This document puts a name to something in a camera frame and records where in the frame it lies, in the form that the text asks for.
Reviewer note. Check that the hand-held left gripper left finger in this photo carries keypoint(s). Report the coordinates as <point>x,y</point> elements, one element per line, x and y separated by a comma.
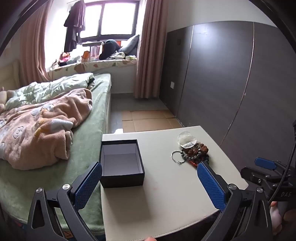
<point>89,185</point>

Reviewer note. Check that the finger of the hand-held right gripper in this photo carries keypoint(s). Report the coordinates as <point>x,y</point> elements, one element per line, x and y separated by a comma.
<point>264,162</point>
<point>252,175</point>

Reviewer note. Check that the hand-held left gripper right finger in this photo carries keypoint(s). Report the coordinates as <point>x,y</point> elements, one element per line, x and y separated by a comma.
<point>211,185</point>

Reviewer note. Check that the black jewelry box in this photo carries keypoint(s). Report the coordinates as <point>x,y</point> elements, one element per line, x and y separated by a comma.
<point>122,180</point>

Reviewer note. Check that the clear plastic pouch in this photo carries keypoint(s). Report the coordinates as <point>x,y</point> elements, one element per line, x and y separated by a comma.
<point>186,139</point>

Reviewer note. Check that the person's right hand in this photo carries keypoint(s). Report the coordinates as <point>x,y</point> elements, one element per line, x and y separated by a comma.
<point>276,217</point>

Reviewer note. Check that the peach fleece blanket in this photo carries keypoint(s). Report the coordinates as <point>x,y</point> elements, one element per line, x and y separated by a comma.
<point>46,129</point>

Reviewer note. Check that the bed with green sheet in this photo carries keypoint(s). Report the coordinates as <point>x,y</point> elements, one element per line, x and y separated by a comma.
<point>97,111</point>

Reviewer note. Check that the flattened cardboard sheet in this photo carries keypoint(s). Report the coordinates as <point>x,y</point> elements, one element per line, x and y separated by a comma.
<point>148,120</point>

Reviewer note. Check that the dark brown wardrobe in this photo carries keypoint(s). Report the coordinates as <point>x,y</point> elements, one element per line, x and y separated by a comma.
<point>219,81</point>

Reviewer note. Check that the light green quilt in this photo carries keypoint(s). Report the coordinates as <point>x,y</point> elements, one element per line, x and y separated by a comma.
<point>46,90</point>

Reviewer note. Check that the patterned window seat cushion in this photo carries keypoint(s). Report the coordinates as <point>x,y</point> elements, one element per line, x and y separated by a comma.
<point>92,67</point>

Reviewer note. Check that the beige plush toy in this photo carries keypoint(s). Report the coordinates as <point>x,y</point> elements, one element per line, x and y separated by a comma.
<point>5,96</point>

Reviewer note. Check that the pile of plush toys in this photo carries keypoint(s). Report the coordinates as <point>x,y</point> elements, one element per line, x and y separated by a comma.
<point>67,59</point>

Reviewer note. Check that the orange packet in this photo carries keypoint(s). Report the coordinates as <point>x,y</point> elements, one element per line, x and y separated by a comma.
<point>86,55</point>

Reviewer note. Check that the white crumpled clothes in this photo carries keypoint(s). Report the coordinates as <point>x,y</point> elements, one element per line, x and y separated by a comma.
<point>122,56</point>

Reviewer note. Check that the pink striped box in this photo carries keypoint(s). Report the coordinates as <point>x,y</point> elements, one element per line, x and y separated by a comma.
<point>96,51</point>

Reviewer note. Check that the beige headboard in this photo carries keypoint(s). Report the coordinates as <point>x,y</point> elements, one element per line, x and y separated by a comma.
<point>9,74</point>

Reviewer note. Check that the black bag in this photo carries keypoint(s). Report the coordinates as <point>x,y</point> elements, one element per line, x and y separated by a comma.
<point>109,48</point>

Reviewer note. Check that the pink curtain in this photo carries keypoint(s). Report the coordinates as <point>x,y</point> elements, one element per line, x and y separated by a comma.
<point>34,46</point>
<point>150,58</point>

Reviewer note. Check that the grey pillow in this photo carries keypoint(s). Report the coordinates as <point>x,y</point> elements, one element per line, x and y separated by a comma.
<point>130,45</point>

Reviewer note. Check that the hanging dark clothes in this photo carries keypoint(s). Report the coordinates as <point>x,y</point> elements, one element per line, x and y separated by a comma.
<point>74,25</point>

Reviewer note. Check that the window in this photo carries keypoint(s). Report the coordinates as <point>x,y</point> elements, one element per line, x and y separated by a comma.
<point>115,18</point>

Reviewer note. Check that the white wall socket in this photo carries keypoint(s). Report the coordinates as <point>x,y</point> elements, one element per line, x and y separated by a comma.
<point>172,84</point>

